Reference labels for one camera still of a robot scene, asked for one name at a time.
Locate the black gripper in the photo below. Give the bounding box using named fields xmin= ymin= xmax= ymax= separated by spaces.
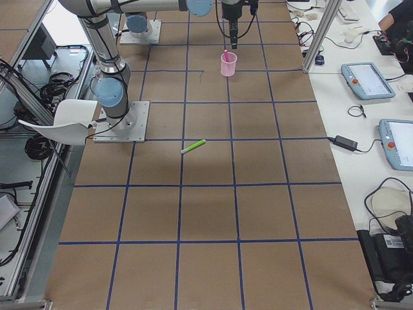
xmin=221 ymin=0 xmax=245 ymax=50

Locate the pink pen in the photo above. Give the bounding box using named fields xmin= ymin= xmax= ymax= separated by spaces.
xmin=224 ymin=50 xmax=230 ymax=63

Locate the pink mesh cup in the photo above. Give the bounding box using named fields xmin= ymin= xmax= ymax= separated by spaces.
xmin=221 ymin=51 xmax=237 ymax=77

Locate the blue checked pouch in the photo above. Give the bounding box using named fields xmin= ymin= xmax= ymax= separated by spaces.
xmin=315 ymin=54 xmax=325 ymax=66

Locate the green pen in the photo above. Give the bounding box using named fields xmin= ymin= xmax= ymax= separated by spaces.
xmin=181 ymin=139 xmax=206 ymax=154

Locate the far teach pendant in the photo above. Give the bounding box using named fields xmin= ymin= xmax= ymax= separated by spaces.
xmin=341 ymin=62 xmax=396 ymax=100

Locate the teach pendant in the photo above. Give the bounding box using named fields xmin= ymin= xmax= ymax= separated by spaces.
xmin=341 ymin=62 xmax=396 ymax=100
xmin=378 ymin=119 xmax=412 ymax=171

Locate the black power adapter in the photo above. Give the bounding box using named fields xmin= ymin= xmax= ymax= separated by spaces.
xmin=327 ymin=135 xmax=358 ymax=152

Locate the person in black shirt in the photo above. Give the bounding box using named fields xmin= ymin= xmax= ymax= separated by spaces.
xmin=379 ymin=0 xmax=412 ymax=72

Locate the white chair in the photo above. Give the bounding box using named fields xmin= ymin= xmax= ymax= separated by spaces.
xmin=19 ymin=99 xmax=97 ymax=145

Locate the near teach pendant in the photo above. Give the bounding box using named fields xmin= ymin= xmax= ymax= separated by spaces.
xmin=378 ymin=119 xmax=412 ymax=171

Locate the black device on desk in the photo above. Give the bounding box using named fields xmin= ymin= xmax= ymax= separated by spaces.
xmin=357 ymin=215 xmax=412 ymax=302

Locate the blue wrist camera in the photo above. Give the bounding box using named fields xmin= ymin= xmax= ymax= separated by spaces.
xmin=248 ymin=0 xmax=259 ymax=16

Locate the aluminium frame post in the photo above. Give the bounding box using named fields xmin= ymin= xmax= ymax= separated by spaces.
xmin=302 ymin=0 xmax=342 ymax=73

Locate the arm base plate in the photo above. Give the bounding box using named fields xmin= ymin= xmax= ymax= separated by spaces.
xmin=120 ymin=19 xmax=161 ymax=45
xmin=92 ymin=101 xmax=150 ymax=143

